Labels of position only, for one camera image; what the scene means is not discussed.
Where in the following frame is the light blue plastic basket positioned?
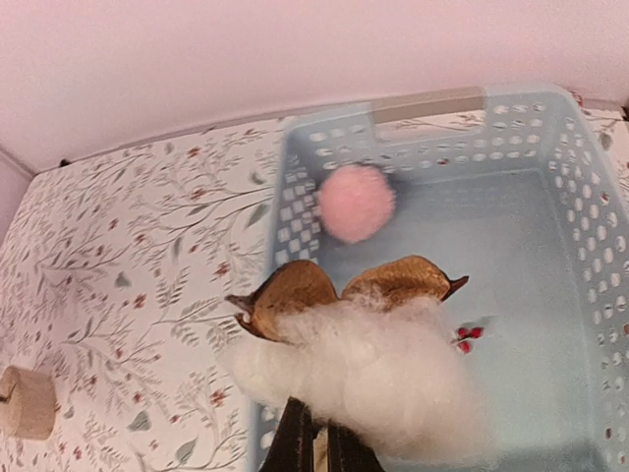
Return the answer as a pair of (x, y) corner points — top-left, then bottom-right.
(264, 87), (628, 471)

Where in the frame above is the wooden tree stump base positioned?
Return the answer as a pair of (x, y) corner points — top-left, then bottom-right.
(1, 366), (56, 441)

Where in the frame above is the pink pompom ornament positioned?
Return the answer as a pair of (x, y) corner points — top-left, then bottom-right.
(318, 164), (396, 244)

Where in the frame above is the small red berry sprig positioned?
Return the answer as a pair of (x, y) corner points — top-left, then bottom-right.
(451, 325), (486, 355)

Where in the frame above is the white cotton ornament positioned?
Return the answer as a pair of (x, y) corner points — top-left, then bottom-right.
(219, 255), (491, 469)

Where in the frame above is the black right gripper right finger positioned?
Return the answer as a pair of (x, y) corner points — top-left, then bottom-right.
(327, 423), (383, 472)

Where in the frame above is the floral patterned table mat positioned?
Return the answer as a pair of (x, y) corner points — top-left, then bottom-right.
(0, 92), (629, 472)

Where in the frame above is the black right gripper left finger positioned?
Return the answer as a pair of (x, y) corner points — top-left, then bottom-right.
(262, 397), (314, 472)

